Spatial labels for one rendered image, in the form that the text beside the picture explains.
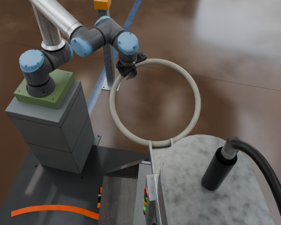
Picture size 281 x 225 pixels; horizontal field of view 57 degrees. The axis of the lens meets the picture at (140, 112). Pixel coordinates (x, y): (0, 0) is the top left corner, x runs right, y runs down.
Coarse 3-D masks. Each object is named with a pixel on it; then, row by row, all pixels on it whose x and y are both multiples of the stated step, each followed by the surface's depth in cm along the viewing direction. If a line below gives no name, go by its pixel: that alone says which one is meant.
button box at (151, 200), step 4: (148, 176) 78; (152, 176) 78; (148, 180) 77; (152, 180) 77; (148, 184) 76; (152, 184) 76; (148, 188) 75; (152, 188) 75; (148, 192) 75; (152, 192) 75; (148, 196) 76; (152, 196) 74; (148, 200) 77; (152, 200) 73; (148, 204) 78; (152, 204) 76; (148, 208) 80; (152, 208) 79; (148, 212) 83; (152, 212) 83; (148, 216) 86; (152, 216) 86; (148, 220) 90; (148, 224) 94
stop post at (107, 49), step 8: (96, 0) 219; (104, 0) 219; (96, 8) 224; (104, 8) 223; (104, 48) 261; (104, 56) 269; (112, 56) 274; (112, 64) 280; (112, 72) 286; (104, 80) 310; (112, 80) 296; (104, 88) 302
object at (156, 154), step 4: (172, 140) 130; (172, 144) 129; (152, 148) 132; (156, 148) 132; (160, 148) 132; (164, 148) 132; (168, 148) 132; (152, 152) 126; (156, 152) 131; (160, 152) 131; (164, 152) 131; (152, 156) 125; (156, 156) 130; (160, 156) 130; (152, 160) 124; (156, 160) 128; (160, 160) 128; (152, 164) 122; (156, 164) 127; (160, 164) 127; (152, 168) 122; (156, 168) 126; (152, 172) 124; (156, 172) 125
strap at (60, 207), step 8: (24, 208) 219; (32, 208) 219; (40, 208) 219; (48, 208) 219; (56, 208) 219; (64, 208) 219; (72, 208) 219; (80, 208) 219; (88, 216) 216; (96, 216) 216
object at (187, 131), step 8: (136, 64) 141; (144, 64) 142; (160, 64) 144; (168, 64) 142; (176, 64) 143; (184, 72) 141; (120, 80) 139; (192, 80) 140; (112, 88) 137; (192, 88) 141; (112, 96) 136; (112, 104) 135; (200, 104) 138; (112, 112) 134; (192, 120) 135; (120, 128) 132; (192, 128) 134; (128, 136) 131; (176, 136) 133; (184, 136) 133; (144, 144) 131; (152, 144) 131; (160, 144) 131; (168, 144) 132
